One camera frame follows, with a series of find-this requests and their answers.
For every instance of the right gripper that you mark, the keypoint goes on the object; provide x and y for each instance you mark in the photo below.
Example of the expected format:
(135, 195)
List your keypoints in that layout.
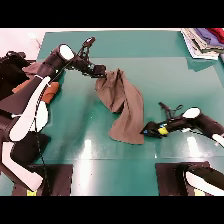
(156, 130)

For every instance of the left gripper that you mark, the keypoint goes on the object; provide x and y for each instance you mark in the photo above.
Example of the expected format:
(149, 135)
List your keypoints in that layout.
(97, 71)

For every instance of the brown garment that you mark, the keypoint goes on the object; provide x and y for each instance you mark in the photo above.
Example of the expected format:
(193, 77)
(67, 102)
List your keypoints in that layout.
(128, 110)

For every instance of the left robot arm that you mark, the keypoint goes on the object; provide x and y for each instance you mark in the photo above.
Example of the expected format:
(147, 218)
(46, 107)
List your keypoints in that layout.
(30, 106)

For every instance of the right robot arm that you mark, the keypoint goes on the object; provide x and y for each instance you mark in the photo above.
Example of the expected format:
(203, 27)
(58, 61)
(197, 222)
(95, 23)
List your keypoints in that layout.
(208, 125)

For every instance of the orange garment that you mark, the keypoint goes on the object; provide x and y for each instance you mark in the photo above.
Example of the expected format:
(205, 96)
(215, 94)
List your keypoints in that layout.
(50, 93)

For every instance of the black garment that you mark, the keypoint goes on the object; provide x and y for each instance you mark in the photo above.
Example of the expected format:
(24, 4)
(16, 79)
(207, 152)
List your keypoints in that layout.
(11, 71)

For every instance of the white garment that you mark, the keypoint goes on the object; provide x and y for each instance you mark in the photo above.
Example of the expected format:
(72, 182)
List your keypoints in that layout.
(196, 46)

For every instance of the green garment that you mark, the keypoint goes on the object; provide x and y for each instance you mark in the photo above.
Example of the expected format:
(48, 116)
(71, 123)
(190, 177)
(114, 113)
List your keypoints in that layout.
(213, 49)

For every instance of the purple garment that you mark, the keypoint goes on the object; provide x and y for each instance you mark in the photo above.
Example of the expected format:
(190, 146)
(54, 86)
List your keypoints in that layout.
(208, 36)

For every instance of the red garment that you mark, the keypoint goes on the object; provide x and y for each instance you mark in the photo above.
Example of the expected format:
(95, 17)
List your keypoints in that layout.
(218, 32)

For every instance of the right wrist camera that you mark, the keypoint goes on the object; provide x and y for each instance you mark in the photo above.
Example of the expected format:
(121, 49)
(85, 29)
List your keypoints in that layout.
(169, 111)

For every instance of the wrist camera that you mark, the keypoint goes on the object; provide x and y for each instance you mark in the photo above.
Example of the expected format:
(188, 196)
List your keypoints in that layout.
(86, 46)
(169, 111)

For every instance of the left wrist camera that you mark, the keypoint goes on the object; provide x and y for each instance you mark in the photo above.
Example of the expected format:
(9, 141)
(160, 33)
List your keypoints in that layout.
(86, 46)

